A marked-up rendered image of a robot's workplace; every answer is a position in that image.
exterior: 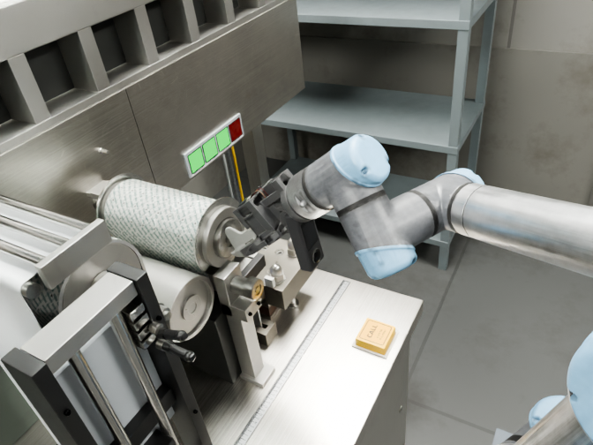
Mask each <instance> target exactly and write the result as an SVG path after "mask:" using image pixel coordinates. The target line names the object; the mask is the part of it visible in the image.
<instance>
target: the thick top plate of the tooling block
mask: <svg viewBox="0 0 593 445"><path fill-rule="evenodd" d="M287 245H288V241H287V240H283V239H278V240H277V241H275V242H274V243H272V244H271V245H267V246H265V247H264V248H262V249H261V250H259V251H258V252H257V253H262V254H264V255H265V261H266V266H265V267H264V268H263V269H262V270H261V271H260V273H259V274H258V275H257V276H256V277H257V278H259V279H261V280H262V281H263V283H264V292H265V296H266V301H265V302H264V303H266V304H269V305H273V306H276V307H278V308H281V309H283V310H286V309H287V307H288V306H289V304H290V303H291V301H292V300H293V299H294V297H295V296H296V295H297V293H298V292H299V291H300V290H301V289H302V287H303V286H304V284H305V283H306V281H307V280H308V279H309V277H310V276H311V275H312V273H313V272H314V270H315V269H316V268H317V267H315V269H314V270H313V271H312V272H308V271H303V270H301V268H300V266H299V263H298V260H297V258H290V257H289V256H288V255H287V251H288V250H287ZM275 263H277V264H279V265H280V266H281V269H282V270H283V274H284V275H285V278H286V279H285V282H284V283H282V284H278V285H275V287H274V288H271V287H268V286H266V285H265V280H264V277H265V276H266V275H268V276H270V267H271V266H272V265H273V264H275Z"/></svg>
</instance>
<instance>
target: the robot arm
mask: <svg viewBox="0 0 593 445"><path fill-rule="evenodd" d="M389 172H390V165H389V164H388V156H387V152H386V151H385V149H384V148H383V147H382V146H381V145H380V144H379V143H378V142H377V141H376V140H375V139H374V138H372V137H370V136H368V135H364V134H357V135H354V136H353V137H351V138H349V139H348V140H346V141H344V142H342V143H341V144H338V145H336V146H334V147H333V148H332V149H331V150H330V151H329V152H327V153H326V154H325V155H323V156H321V157H320V158H319V159H318V160H316V161H315V162H313V163H312V164H310V165H309V166H307V167H305V168H304V169H303V170H301V171H299V172H298V173H296V175H294V176H293V175H292V174H291V172H290V171H289V170H288V169H286V170H284V171H283V172H282V173H281V174H279V175H278V176H277V177H275V178H271V179H270V180H268V181H267V182H266V183H264V184H263V185H262V186H259V187H258V188H257V189H256V190H255V191H254V193H253V194H252V195H249V196H248V197H247V198H246V199H245V200H244V201H242V202H241V203H240V204H239V205H238V206H239V208H237V209H236V210H235V211H233V214H234V215H235V216H236V217H237V218H238V219H239V222H240V223H241V224H242V225H243V226H244V227H245V228H246V230H245V231H243V232H240V231H238V230H235V229H233V228H231V227H228V228H226V230H225V234H226V236H227V237H228V239H229V241H230V243H231V244H232V245H233V247H234V249H235V250H234V251H233V252H232V253H231V254H232V255H233V256H236V257H248V256H250V255H253V254H254V253H256V252H258V251H259V250H261V249H262V248H264V247H265V246H267V245H271V244H272V243H274V242H275V241H277V240H278V239H280V238H281V237H282V236H283V235H284V234H285V233H289V234H290V237H291V241H292V244H293V246H294V249H295V252H296V257H297V260H298V263H299V266H300V268H301V270H303V271H308V272H312V271H313V270H314V269H315V267H317V266H318V264H319V263H320V261H321V260H322V259H323V258H324V253H323V250H322V246H321V243H320V240H319V234H318V231H317V227H316V224H315V221H314V219H316V218H318V217H320V216H322V215H324V214H325V213H327V212H329V211H331V210H333V209H334V211H335V213H336V214H337V215H338V217H339V220H340V222H341V224H342V227H343V228H344V230H345V232H346V234H347V236H348V238H349V241H350V243H351V244H352V246H353V248H354V250H355V255H356V256H357V257H358V259H359V260H360V262H361V263H362V265H363V267H364V270H365V271H366V273H367V275H368V276H369V277H370V278H371V279H374V280H379V279H383V278H386V277H389V276H390V275H394V274H396V273H398V272H400V271H402V270H403V269H405V268H408V267H409V266H411V265H412V264H414V263H415V262H416V261H417V254H416V252H415V250H416V248H415V246H416V245H418V244H420V243H422V242H424V241H425V240H427V239H429V238H431V237H433V236H435V235H437V234H439V233H440V232H442V231H443V230H450V231H452V232H455V233H459V234H462V235H464V236H467V237H470V238H474V239H477V240H480V241H483V242H485V243H488V244H491V245H496V246H498V247H501V248H504V249H507V250H509V251H512V252H516V253H520V254H523V255H526V256H529V257H531V258H534V259H537V260H541V261H544V262H547V263H550V264H552V265H555V266H558V267H561V268H566V269H569V270H572V271H574V272H577V273H580V274H583V275H587V276H590V277H593V207H590V206H585V205H581V204H576V203H572V202H567V201H563V200H555V199H551V198H546V197H542V196H537V195H533V194H528V193H524V192H516V191H512V190H508V189H503V188H498V187H494V186H489V185H485V184H484V182H483V180H482V179H481V177H480V176H478V175H476V174H474V173H473V171H472V170H468V169H457V170H452V171H450V172H445V173H443V174H440V175H438V176H437V177H435V178H434V179H433V180H431V181H429V182H427V183H425V184H423V185H420V186H418V187H416V188H414V189H412V190H410V191H408V192H406V193H403V194H401V195H399V196H397V197H395V198H393V199H391V200H389V198H388V197H387V194H386V192H385V190H384V188H383V186H382V183H383V181H385V180H386V179H387V177H388V175H389ZM249 228H251V230H248V229H249ZM567 392H568V395H566V396H548V397H545V398H543V399H541V400H540V401H538V402H537V403H536V405H535V406H534V407H533V408H532V409H531V411H530V413H529V421H528V422H527V423H526V424H525V425H524V426H523V427H521V428H520V429H519V430H518V431H516V432H515V433H514V434H512V435H511V436H510V437H509V438H507V439H506V440H505V441H503V442H502V443H500V445H593V332H592V333H591V334H589V336H588V337H587V338H586V339H585V340H584V342H583V343H582V346H581V347H580V348H579V349H578V350H577V352H576V353H575V354H574V356H573V358H572V360H571V362H570V365H569V368H568V372H567Z"/></svg>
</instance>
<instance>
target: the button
mask: <svg viewBox="0 0 593 445"><path fill-rule="evenodd" d="M394 335H395V326H391V325H388V324H386V323H383V322H380V321H376V320H373V319H370V318H367V319H366V321H365V323H364V325H363V326H362V328H361V329H360V331H359V333H358V335H357V337H356V345H357V346H360V347H363V348H365V349H367V350H370V351H375V352H377V353H379V354H382V355H385V354H386V352H387V349H388V347H389V345H390V343H391V342H392V340H393V338H394Z"/></svg>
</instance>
